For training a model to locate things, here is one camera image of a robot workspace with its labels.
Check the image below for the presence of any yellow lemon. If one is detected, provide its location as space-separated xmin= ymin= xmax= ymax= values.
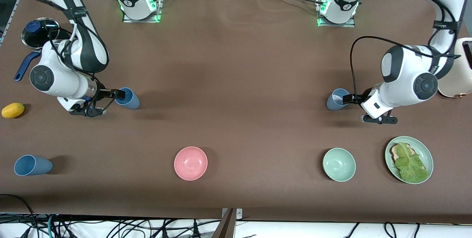
xmin=1 ymin=102 xmax=25 ymax=119

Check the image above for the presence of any dark slanted bar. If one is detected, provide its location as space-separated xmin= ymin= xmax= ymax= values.
xmin=211 ymin=209 xmax=236 ymax=238

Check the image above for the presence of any aluminium table edge rail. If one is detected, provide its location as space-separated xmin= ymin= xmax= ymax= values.
xmin=0 ymin=0 xmax=24 ymax=45

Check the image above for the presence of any cream toaster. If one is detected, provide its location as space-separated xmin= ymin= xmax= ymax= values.
xmin=437 ymin=37 xmax=472 ymax=98

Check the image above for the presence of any black pot with blue handle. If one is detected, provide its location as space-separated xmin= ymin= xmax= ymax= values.
xmin=14 ymin=18 xmax=72 ymax=82

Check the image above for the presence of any toast slice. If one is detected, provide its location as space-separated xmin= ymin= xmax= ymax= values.
xmin=390 ymin=142 xmax=427 ymax=172

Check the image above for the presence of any black looped floor cable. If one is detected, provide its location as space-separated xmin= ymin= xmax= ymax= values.
xmin=0 ymin=194 xmax=39 ymax=238

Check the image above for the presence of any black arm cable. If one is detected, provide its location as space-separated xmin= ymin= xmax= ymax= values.
xmin=0 ymin=0 xmax=111 ymax=115
xmin=349 ymin=0 xmax=463 ymax=98

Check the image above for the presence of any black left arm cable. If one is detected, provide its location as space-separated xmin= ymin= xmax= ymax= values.
xmin=349 ymin=0 xmax=463 ymax=98

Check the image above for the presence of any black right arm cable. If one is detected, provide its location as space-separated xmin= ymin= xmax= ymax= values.
xmin=0 ymin=0 xmax=111 ymax=115

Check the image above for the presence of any mint green bowl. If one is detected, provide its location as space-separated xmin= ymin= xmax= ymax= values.
xmin=322 ymin=147 xmax=357 ymax=182

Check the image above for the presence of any blue plastic cup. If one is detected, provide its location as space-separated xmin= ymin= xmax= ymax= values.
xmin=114 ymin=87 xmax=140 ymax=110
xmin=326 ymin=88 xmax=351 ymax=111
xmin=14 ymin=155 xmax=53 ymax=176

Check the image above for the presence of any green lettuce leaf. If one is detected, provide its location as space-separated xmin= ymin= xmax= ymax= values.
xmin=395 ymin=142 xmax=430 ymax=184

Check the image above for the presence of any mint green plate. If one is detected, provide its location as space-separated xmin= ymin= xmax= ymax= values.
xmin=385 ymin=136 xmax=434 ymax=185

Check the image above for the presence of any pink bowl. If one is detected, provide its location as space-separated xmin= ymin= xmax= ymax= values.
xmin=174 ymin=146 xmax=208 ymax=181

